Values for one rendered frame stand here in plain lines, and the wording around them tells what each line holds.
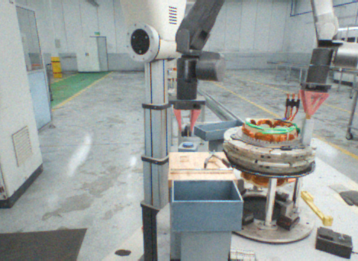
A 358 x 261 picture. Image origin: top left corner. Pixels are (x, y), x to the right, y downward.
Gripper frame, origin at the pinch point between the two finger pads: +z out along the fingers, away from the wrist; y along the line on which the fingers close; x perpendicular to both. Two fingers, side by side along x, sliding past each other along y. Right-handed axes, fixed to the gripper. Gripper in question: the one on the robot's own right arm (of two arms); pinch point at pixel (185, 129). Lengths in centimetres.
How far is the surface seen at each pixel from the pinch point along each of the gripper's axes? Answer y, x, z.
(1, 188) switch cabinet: -154, 139, 101
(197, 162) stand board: 4.0, 2.7, 12.0
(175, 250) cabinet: -3.1, -8.1, 36.0
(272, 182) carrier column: 29.2, 4.2, 20.0
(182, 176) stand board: -1.3, -6.4, 11.9
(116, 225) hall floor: -49, 112, 121
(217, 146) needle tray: 17.5, 38.8, 21.1
